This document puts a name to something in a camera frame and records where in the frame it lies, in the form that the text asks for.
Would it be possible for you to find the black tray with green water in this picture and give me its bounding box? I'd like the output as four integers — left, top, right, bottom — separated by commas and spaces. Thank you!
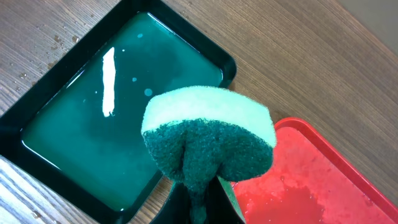
1, 1, 236, 223

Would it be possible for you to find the red plastic serving tray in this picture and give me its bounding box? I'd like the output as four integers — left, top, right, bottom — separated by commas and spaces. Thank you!
232, 118, 397, 224

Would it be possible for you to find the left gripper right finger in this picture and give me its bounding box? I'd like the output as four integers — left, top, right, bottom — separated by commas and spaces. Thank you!
205, 177, 245, 224

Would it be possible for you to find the green dish sponge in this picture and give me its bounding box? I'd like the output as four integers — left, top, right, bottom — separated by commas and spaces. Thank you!
141, 86, 277, 223

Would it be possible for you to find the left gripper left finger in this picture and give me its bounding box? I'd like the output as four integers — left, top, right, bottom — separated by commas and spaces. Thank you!
150, 183, 190, 224

